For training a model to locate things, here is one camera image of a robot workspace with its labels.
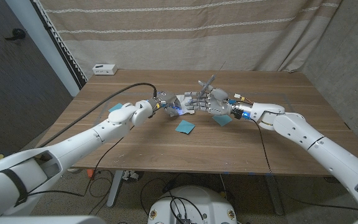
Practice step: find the crumpled white paper scrap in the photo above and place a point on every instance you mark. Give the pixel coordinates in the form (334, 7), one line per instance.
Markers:
(130, 175)

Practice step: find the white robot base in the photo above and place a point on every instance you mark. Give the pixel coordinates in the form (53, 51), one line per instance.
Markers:
(204, 202)

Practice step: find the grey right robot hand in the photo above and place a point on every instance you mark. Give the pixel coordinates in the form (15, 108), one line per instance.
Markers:
(214, 104)

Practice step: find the white robot torso edge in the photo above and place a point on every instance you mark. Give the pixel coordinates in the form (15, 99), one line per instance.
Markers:
(42, 221)

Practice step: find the beige striped curtain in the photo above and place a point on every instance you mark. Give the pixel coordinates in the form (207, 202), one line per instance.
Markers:
(182, 40)

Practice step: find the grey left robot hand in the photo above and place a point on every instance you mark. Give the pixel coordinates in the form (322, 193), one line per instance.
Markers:
(168, 99)

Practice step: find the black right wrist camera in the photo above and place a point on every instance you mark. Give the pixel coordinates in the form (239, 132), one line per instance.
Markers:
(240, 113)

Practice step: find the blue sticky note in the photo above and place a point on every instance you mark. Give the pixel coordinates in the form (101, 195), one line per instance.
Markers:
(185, 126)
(116, 107)
(222, 120)

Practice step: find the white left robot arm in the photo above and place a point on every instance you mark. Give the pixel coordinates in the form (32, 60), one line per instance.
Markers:
(79, 143)

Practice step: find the small orange object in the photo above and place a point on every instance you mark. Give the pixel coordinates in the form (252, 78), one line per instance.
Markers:
(90, 173)

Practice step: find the black strip with lace trim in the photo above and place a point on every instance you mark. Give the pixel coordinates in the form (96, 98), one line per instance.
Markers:
(68, 62)

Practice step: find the white power strip box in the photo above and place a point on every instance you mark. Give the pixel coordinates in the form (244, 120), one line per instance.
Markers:
(104, 69)

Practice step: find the white door frame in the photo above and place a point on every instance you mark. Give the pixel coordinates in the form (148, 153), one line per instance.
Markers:
(40, 40)

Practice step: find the white tissue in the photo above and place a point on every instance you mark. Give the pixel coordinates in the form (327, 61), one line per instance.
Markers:
(181, 100)

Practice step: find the metal table leg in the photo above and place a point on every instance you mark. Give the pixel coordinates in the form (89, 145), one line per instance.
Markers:
(115, 186)
(274, 196)

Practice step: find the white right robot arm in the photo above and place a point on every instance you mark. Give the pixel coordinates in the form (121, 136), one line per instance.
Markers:
(322, 146)

